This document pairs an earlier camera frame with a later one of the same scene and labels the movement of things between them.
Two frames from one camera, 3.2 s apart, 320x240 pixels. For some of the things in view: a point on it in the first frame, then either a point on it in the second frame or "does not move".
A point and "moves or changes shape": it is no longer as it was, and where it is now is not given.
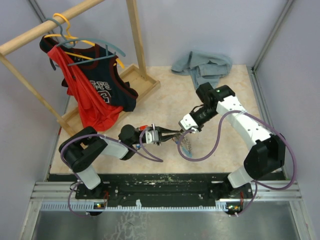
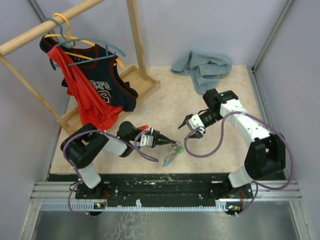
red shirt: x=96 y=114 does not move
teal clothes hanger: x=69 y=43 does not move
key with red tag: x=144 y=127 does not move
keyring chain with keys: x=186 y=146 moves or changes shape
